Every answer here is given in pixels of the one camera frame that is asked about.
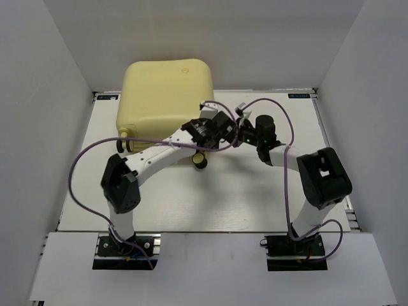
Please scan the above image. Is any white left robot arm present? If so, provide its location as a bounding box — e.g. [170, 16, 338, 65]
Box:
[101, 112, 237, 254]

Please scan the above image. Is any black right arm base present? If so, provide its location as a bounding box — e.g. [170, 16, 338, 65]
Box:
[259, 234, 328, 272]

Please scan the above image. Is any yellow suitcase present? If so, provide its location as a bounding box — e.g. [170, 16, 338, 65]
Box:
[116, 59, 214, 154]

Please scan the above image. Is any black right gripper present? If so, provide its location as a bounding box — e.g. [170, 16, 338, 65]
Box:
[225, 117, 263, 147]

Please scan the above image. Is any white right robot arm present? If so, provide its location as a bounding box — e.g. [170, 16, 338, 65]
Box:
[237, 115, 353, 254]

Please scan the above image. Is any blue table label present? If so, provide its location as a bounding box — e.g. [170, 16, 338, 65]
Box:
[96, 94, 119, 101]
[288, 93, 311, 99]

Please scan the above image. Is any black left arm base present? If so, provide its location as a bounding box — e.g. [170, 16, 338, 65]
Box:
[92, 235, 161, 271]

